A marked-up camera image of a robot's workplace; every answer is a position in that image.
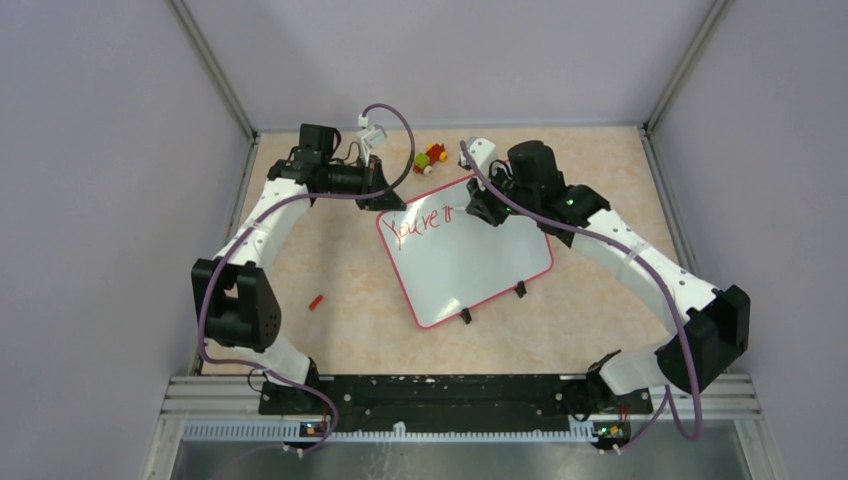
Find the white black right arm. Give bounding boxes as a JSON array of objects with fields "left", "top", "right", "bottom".
[{"left": 458, "top": 137, "right": 751, "bottom": 412}]

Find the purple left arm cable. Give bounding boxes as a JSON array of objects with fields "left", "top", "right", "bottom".
[{"left": 197, "top": 103, "right": 417, "bottom": 458}]

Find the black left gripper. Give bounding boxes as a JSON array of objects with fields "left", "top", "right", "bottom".
[{"left": 323, "top": 154, "right": 407, "bottom": 212}]

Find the grey cable duct strip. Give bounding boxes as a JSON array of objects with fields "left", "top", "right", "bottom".
[{"left": 182, "top": 420, "right": 598, "bottom": 443}]

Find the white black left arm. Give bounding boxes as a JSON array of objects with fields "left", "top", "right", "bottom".
[{"left": 191, "top": 124, "right": 406, "bottom": 414}]

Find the red marker cap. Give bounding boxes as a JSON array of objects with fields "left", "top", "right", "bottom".
[{"left": 309, "top": 295, "right": 324, "bottom": 311}]

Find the colourful toy car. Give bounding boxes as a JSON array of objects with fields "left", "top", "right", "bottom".
[{"left": 412, "top": 143, "right": 448, "bottom": 175}]

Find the pink framed whiteboard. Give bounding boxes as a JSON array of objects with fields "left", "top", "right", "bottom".
[{"left": 376, "top": 177, "right": 554, "bottom": 329}]

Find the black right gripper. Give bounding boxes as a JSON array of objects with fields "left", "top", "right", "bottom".
[{"left": 467, "top": 162, "right": 538, "bottom": 227}]

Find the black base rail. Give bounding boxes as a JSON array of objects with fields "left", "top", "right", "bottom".
[{"left": 258, "top": 374, "right": 653, "bottom": 434}]

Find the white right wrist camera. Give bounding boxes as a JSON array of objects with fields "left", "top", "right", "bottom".
[{"left": 457, "top": 137, "right": 499, "bottom": 177}]

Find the black whiteboard clip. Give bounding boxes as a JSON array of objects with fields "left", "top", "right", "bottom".
[
  {"left": 514, "top": 281, "right": 527, "bottom": 298},
  {"left": 460, "top": 308, "right": 472, "bottom": 325}
]

